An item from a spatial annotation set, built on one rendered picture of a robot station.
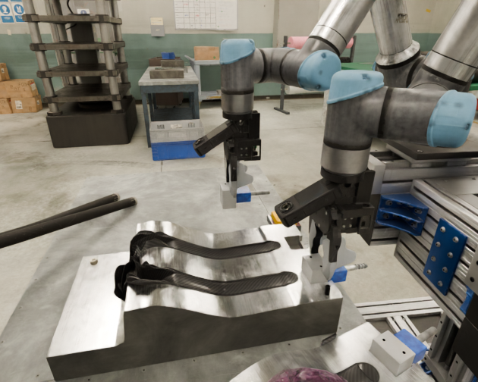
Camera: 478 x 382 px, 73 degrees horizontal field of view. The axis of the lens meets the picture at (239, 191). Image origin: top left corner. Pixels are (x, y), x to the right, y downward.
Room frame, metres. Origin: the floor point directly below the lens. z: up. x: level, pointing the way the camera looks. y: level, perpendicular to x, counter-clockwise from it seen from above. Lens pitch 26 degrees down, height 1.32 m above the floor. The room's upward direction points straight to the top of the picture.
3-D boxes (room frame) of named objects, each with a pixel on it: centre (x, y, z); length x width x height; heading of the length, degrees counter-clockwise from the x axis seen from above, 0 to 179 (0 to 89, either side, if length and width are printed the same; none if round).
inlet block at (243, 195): (0.77, -0.02, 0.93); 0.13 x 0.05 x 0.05; 101
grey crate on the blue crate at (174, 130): (3.71, 0.72, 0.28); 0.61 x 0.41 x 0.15; 101
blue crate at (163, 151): (3.72, 0.72, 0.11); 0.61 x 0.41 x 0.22; 101
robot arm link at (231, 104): (0.77, 0.00, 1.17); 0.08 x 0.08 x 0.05
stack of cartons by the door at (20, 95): (6.02, 4.09, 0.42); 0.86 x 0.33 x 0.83; 101
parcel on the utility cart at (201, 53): (6.51, 0.60, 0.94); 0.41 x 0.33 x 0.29; 108
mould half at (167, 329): (0.52, 0.08, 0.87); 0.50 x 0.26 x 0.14; 101
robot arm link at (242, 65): (0.77, 0.00, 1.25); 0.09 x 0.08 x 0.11; 118
